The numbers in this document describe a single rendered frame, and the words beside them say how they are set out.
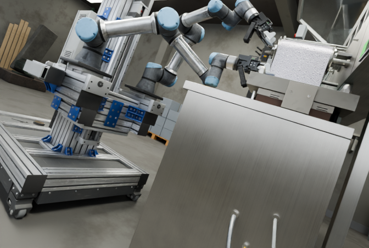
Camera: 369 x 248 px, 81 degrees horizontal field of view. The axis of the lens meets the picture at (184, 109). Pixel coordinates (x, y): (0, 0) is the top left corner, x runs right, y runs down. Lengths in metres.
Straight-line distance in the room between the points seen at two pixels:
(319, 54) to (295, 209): 0.72
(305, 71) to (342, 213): 0.68
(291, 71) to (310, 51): 0.12
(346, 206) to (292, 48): 0.78
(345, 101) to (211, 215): 0.66
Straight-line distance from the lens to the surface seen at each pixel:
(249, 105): 0.91
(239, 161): 0.89
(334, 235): 1.34
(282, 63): 1.22
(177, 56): 1.73
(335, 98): 0.98
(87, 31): 1.26
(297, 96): 0.95
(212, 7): 1.36
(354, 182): 1.31
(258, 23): 1.35
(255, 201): 0.90
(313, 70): 1.21
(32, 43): 7.84
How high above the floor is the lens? 0.74
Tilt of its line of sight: 2 degrees up
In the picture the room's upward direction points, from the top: 21 degrees clockwise
